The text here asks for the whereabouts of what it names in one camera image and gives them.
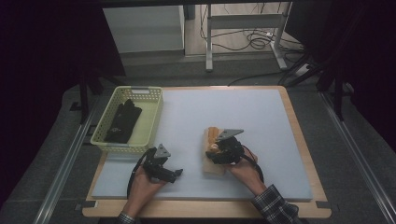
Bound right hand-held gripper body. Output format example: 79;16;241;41
214;129;246;166

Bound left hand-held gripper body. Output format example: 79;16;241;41
142;143;177;184

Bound plain cream fuzzy glove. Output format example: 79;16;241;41
202;128;227;177

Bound cream fuzzy glove with ornament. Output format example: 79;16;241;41
204;126;226;157

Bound yellow-green plastic basket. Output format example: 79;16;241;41
90;85;164;154

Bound black glove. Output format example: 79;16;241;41
106;98;143;143
104;122;134;145

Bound person's left hand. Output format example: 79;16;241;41
128;165;167;217

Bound person's right hand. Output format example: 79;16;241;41
228;150;268;196

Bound white foam mat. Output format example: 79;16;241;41
91;89;314;202

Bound black metal stand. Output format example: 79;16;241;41
78;70;105;125

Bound white power strip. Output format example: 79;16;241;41
294;63;311;77

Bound black tripod stand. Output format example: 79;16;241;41
277;51;345;121

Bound white cabinet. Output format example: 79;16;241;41
102;5;186;54

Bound left hand-held gripper cable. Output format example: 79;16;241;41
126;147;158;199

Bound hand-held gripper cable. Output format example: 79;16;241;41
126;147;158;199
241;144;265;185

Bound right hand-held gripper cable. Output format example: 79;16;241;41
241;144;265;185

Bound long black floor cable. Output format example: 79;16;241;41
228;71;285;87

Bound aluminium rail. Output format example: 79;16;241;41
319;91;396;224
32;102;98;224

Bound tangled black floor cables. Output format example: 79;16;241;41
199;3;305;53

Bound white metal desk frame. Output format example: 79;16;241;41
205;2;294;73

